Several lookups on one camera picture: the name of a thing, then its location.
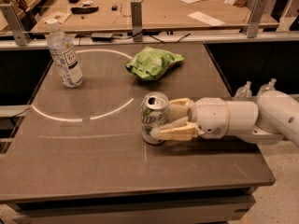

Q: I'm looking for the right metal bracket post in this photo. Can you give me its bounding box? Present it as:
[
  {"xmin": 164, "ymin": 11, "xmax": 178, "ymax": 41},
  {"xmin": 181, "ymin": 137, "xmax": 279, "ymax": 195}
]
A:
[{"xmin": 244, "ymin": 0, "xmax": 268, "ymax": 38}]

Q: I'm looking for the clear plastic water bottle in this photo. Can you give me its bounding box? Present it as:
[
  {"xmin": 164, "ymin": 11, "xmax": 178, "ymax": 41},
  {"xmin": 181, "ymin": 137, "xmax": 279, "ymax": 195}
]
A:
[{"xmin": 47, "ymin": 19, "xmax": 83, "ymax": 88}]

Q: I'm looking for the paper card on bench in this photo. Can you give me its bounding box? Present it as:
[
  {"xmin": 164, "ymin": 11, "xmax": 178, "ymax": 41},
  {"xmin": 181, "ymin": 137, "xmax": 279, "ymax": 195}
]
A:
[{"xmin": 41, "ymin": 11, "xmax": 70, "ymax": 24}]

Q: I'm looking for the green chip bag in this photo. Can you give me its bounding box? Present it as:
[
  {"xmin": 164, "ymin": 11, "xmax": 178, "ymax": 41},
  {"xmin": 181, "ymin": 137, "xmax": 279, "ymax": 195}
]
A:
[{"xmin": 125, "ymin": 47, "xmax": 184, "ymax": 81}]

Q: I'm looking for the small clear bottle left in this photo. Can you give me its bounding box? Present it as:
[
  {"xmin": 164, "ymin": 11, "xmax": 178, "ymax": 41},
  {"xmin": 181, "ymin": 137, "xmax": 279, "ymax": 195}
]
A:
[{"xmin": 235, "ymin": 81, "xmax": 252, "ymax": 100}]

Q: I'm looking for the small black block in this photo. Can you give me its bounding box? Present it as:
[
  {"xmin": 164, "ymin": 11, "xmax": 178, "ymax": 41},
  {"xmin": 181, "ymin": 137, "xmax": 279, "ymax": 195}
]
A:
[{"xmin": 111, "ymin": 5, "xmax": 118, "ymax": 10}]

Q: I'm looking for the small clear bottle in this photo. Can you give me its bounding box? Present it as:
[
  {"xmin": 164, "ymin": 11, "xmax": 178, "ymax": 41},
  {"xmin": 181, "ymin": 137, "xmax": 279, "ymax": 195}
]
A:
[
  {"xmin": 235, "ymin": 81, "xmax": 252, "ymax": 100},
  {"xmin": 257, "ymin": 78, "xmax": 277, "ymax": 96}
]

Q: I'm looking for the black tool on bench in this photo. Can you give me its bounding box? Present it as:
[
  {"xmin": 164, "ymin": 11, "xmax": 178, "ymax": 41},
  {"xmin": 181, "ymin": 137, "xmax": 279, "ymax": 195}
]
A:
[{"xmin": 71, "ymin": 7, "xmax": 99, "ymax": 14}]

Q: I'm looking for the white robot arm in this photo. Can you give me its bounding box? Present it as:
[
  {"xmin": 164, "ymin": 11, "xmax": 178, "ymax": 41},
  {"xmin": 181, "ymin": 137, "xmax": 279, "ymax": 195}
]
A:
[{"xmin": 150, "ymin": 91, "xmax": 299, "ymax": 146}]

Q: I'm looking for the wooden workbench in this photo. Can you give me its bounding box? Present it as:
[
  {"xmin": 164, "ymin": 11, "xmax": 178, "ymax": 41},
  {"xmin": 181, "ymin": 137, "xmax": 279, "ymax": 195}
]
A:
[{"xmin": 31, "ymin": 0, "xmax": 278, "ymax": 35}]

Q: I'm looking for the metal bracket post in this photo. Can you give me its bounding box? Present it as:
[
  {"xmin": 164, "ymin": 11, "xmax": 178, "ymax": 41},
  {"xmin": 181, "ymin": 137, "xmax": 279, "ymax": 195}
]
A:
[
  {"xmin": 131, "ymin": 1, "xmax": 143, "ymax": 42},
  {"xmin": 0, "ymin": 4, "xmax": 30, "ymax": 47},
  {"xmin": 244, "ymin": 0, "xmax": 268, "ymax": 38}
]

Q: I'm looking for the small clear bottle right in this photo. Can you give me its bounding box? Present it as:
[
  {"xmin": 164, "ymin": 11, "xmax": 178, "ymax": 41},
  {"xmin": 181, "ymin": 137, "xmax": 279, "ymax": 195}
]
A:
[{"xmin": 257, "ymin": 78, "xmax": 277, "ymax": 96}]

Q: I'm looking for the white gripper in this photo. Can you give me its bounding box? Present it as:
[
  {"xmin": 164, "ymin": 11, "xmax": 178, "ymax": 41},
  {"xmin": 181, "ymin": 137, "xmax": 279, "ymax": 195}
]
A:
[{"xmin": 150, "ymin": 98, "xmax": 229, "ymax": 141}]

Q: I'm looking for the silver green 7up can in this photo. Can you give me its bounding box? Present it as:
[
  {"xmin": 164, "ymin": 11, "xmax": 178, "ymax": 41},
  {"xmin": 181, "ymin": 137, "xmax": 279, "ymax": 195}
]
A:
[{"xmin": 141, "ymin": 91, "xmax": 169, "ymax": 145}]

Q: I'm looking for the black power adapter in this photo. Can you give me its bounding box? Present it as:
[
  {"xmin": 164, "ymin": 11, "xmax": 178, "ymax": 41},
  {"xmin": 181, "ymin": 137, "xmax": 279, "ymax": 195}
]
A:
[{"xmin": 92, "ymin": 33, "xmax": 113, "ymax": 42}]

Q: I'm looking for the left metal bracket post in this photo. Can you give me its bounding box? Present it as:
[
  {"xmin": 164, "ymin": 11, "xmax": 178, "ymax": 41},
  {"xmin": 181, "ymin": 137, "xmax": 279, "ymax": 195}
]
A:
[{"xmin": 0, "ymin": 4, "xmax": 30, "ymax": 47}]

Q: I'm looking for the middle metal bracket post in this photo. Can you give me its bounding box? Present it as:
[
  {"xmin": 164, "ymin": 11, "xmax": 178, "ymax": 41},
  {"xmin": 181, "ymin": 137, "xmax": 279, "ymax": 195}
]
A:
[{"xmin": 131, "ymin": 1, "xmax": 143, "ymax": 42}]

